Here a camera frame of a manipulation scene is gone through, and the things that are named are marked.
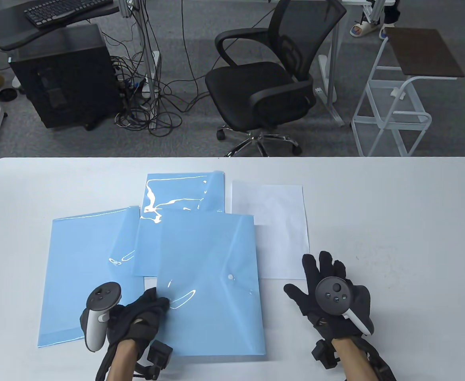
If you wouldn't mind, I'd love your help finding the person's left hand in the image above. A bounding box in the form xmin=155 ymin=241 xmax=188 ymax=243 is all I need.
xmin=107 ymin=288 xmax=171 ymax=346

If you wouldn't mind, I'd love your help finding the person's right hand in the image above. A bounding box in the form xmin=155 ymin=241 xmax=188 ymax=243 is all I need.
xmin=284 ymin=251 xmax=372 ymax=340

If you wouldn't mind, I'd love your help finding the blue plastic snap envelope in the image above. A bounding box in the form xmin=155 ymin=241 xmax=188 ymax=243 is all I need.
xmin=156 ymin=210 xmax=266 ymax=357
xmin=38 ymin=205 xmax=145 ymax=348
xmin=132 ymin=171 xmax=227 ymax=277

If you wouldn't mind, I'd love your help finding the white paper sheet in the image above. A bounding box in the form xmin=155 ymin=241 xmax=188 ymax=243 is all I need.
xmin=232 ymin=181 xmax=311 ymax=280

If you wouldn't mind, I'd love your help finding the person's left forearm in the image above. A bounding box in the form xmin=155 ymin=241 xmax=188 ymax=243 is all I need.
xmin=105 ymin=341 xmax=137 ymax=381

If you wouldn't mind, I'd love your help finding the white and black controller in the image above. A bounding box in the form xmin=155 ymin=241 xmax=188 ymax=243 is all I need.
xmin=81 ymin=282 xmax=122 ymax=353
xmin=315 ymin=277 xmax=374 ymax=336

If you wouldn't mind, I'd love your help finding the black battery pack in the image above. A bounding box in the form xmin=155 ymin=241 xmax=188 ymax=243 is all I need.
xmin=369 ymin=353 xmax=396 ymax=381

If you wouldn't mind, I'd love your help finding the black mesh office chair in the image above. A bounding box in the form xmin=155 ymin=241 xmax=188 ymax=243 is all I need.
xmin=205 ymin=0 xmax=347 ymax=157

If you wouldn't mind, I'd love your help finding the black computer tower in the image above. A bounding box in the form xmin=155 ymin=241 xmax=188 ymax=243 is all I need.
xmin=9 ymin=23 xmax=123 ymax=131

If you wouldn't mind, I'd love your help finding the grey metal desk leg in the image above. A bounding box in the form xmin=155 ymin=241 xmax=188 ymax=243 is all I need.
xmin=118 ymin=0 xmax=157 ymax=129

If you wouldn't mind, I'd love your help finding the white power strip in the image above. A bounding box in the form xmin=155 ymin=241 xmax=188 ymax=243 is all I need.
xmin=141 ymin=51 xmax=161 ymax=99

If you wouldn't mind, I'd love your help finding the white cart with brown top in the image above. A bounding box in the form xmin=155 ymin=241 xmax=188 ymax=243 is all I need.
xmin=350 ymin=27 xmax=465 ymax=157

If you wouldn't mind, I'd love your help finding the black keyboard desk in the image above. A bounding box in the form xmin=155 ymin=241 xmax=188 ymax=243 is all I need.
xmin=0 ymin=0 xmax=121 ymax=51

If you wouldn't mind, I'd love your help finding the black keyboard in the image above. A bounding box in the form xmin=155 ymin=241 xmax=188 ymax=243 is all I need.
xmin=24 ymin=0 xmax=114 ymax=29

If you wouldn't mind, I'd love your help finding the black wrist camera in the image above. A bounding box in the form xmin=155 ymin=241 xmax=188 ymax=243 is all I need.
xmin=133 ymin=341 xmax=174 ymax=380
xmin=311 ymin=341 xmax=340 ymax=369

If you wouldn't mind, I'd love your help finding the tangle of black cables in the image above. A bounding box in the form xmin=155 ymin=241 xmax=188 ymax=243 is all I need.
xmin=105 ymin=0 xmax=201 ymax=137

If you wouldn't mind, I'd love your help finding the white desk frame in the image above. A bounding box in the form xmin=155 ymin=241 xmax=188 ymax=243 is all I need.
xmin=315 ymin=0 xmax=396 ymax=127

